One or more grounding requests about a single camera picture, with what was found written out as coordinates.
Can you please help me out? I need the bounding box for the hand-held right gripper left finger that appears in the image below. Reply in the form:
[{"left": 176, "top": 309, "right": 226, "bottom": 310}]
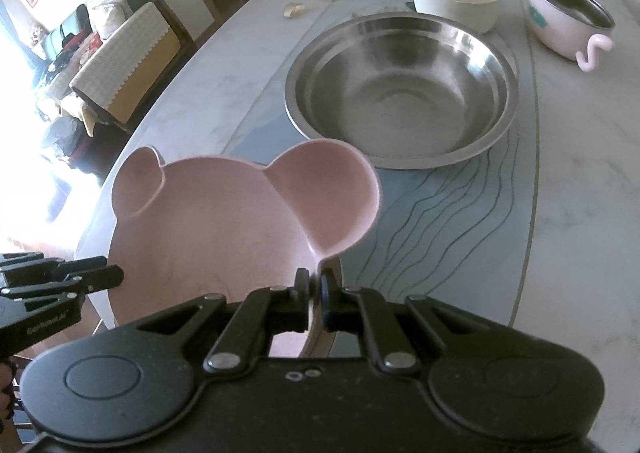
[{"left": 117, "top": 269, "right": 312, "bottom": 374}]

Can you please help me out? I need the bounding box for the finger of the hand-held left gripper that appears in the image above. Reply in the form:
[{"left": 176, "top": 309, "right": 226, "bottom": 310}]
[
  {"left": 0, "top": 252, "right": 108, "bottom": 284},
  {"left": 0, "top": 265, "right": 125, "bottom": 309}
]

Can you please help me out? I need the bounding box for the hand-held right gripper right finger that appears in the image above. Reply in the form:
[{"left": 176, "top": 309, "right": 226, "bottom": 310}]
[{"left": 321, "top": 268, "right": 506, "bottom": 374}]

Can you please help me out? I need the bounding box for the white covered sofa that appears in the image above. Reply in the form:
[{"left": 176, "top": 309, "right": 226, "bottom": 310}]
[{"left": 70, "top": 0, "right": 181, "bottom": 124}]

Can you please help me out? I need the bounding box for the large stainless steel bowl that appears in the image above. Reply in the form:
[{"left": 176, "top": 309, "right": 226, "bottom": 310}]
[{"left": 284, "top": 13, "right": 519, "bottom": 170}]

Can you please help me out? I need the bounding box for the cream ceramic bowl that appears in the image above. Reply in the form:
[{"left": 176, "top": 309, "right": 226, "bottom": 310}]
[{"left": 410, "top": 0, "right": 501, "bottom": 34}]

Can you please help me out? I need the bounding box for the pink bear-shaped plate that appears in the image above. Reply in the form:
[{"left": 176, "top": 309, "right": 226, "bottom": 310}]
[{"left": 102, "top": 140, "right": 383, "bottom": 359}]

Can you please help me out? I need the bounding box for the pink steel-lined bowl with handle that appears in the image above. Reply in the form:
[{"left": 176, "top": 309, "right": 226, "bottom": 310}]
[{"left": 526, "top": 0, "right": 616, "bottom": 72}]

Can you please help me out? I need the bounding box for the person's left hand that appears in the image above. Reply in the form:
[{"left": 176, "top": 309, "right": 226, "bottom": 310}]
[{"left": 0, "top": 364, "right": 15, "bottom": 434}]

